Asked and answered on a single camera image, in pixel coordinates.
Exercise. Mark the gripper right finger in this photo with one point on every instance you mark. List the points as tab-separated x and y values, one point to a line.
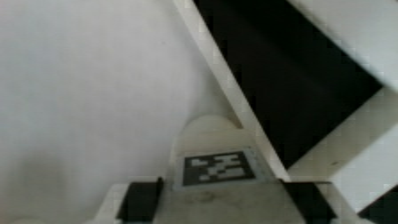
321	204

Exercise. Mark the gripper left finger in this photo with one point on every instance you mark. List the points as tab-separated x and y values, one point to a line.
130	202

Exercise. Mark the white leg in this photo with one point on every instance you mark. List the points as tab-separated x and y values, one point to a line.
223	189

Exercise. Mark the white square tabletop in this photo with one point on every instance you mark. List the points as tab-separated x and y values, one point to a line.
113	76

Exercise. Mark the white U-shaped fence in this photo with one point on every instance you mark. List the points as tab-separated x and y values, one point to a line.
354	157

